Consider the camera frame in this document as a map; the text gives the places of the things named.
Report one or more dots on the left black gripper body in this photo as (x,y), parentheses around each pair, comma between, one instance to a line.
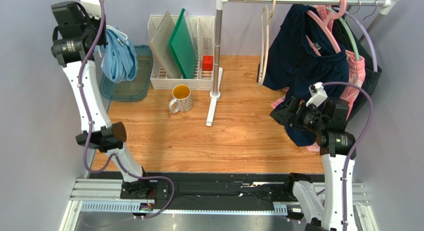
(92,26)

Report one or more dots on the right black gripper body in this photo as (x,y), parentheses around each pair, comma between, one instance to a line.
(286,111)

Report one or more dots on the light blue shorts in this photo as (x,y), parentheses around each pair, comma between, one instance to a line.
(119,58)

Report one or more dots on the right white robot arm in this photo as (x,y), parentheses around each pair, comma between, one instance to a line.
(329,124)

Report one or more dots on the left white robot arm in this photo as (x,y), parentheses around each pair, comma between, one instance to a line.
(74,40)

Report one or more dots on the navy blue shorts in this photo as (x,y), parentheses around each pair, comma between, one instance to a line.
(302,55)

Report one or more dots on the pink patterned shorts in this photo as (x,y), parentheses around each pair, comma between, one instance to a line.
(356,75)

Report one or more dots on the green plastic hanger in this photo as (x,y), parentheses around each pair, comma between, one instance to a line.
(349,36)

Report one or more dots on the black shorts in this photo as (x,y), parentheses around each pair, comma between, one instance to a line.
(371,77)

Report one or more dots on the beige plastic hanger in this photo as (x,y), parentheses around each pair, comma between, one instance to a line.
(265,20)

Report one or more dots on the lavender plastic hanger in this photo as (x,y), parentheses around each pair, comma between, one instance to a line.
(368,38)

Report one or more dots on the pink plastic hanger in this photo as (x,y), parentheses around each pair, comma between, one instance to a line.
(324,24)

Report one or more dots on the grey cutting board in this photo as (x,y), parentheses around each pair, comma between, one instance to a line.
(159,44)

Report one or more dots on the teal plastic basket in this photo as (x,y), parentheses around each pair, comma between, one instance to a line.
(135,90)

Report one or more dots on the green cutting board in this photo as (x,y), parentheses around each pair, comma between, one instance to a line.
(182,47)

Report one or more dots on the red cube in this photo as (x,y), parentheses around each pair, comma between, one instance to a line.
(207,63)

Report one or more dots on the white floral mug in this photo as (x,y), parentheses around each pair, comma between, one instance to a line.
(182,99)

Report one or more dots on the white dish rack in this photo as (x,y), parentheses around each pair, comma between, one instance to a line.
(202,28)

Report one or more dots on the silver clothes rack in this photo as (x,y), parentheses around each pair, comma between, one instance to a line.
(215,94)

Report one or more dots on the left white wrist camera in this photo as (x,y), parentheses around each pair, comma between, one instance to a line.
(93,8)

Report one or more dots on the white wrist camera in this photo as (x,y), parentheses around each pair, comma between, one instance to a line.
(93,8)
(318,95)

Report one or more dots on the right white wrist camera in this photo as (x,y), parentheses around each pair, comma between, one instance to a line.
(318,95)

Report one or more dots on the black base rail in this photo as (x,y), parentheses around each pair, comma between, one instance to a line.
(206,191)

